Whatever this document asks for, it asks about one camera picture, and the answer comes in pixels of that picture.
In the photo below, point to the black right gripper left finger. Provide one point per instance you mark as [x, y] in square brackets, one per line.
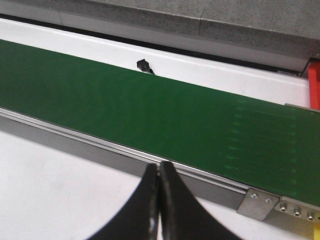
[139, 217]

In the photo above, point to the aluminium conveyor front rail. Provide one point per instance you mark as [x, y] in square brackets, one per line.
[203, 184]

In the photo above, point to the grey stone countertop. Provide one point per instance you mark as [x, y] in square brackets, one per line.
[278, 33]

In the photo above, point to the green conveyor belt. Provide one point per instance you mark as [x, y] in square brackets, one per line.
[262, 144]

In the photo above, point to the metal conveyor end bracket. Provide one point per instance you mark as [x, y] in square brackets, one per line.
[257, 204]

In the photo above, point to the white conveyor back rail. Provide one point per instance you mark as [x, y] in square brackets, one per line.
[255, 83]

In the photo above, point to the red plastic tray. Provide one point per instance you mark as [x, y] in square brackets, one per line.
[314, 84]

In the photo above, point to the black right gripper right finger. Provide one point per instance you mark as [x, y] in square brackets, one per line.
[182, 216]

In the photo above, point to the black sensor on rail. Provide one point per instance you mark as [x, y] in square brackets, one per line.
[144, 66]

